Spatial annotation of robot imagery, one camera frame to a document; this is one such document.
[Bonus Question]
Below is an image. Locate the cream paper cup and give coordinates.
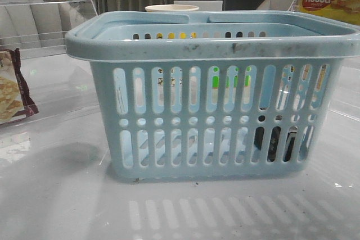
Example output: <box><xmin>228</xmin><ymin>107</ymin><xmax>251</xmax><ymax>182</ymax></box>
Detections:
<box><xmin>145</xmin><ymin>4</ymin><xmax>199</xmax><ymax>12</ymax></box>

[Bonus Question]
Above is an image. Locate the light blue plastic basket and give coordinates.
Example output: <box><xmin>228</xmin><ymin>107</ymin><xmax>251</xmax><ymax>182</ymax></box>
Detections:
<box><xmin>65</xmin><ymin>11</ymin><xmax>359</xmax><ymax>181</ymax></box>

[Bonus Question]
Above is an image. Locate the maroon cracker snack packet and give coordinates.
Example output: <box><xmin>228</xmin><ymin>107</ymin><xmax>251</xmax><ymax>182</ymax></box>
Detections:
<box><xmin>1</xmin><ymin>48</ymin><xmax>39</xmax><ymax>125</ymax></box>

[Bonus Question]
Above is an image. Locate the black tissue pack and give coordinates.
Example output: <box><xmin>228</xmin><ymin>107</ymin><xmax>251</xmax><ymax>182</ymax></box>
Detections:
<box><xmin>254</xmin><ymin>126</ymin><xmax>298</xmax><ymax>162</ymax></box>

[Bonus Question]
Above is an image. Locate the clear acrylic right stand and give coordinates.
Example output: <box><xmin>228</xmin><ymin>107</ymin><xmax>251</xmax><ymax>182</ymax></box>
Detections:
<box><xmin>287</xmin><ymin>0</ymin><xmax>300</xmax><ymax>12</ymax></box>

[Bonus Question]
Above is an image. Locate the clear acrylic display shelf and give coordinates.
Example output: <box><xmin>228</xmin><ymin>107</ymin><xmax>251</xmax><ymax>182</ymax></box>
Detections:
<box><xmin>1</xmin><ymin>0</ymin><xmax>97</xmax><ymax>58</ymax></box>

